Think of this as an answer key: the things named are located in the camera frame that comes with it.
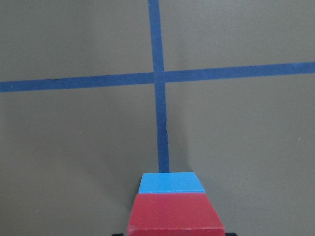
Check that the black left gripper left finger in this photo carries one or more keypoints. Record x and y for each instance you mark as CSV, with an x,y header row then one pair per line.
x,y
118,234

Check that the blue block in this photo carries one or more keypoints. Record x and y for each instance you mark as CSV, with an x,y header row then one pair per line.
x,y
172,182

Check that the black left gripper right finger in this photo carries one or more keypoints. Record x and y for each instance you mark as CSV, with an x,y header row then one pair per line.
x,y
231,234

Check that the brown paper table cover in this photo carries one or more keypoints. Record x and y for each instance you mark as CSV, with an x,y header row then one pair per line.
x,y
78,111

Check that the red block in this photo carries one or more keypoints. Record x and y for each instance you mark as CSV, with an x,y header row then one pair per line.
x,y
176,214

